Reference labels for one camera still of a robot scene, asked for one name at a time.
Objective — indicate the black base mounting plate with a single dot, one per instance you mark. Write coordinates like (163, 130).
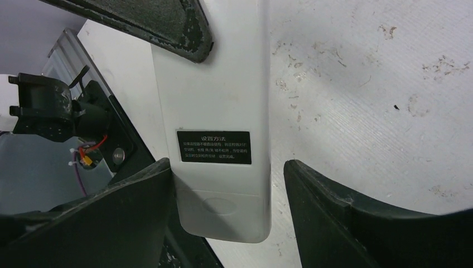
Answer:
(122, 129)

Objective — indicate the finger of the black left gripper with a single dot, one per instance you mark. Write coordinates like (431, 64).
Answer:
(180, 27)

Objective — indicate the white red remote control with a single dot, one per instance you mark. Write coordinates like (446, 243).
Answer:
(216, 124)

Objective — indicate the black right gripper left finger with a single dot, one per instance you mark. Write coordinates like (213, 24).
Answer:
(68, 235)

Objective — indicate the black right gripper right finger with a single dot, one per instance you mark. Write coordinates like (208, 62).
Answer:
(336, 226)

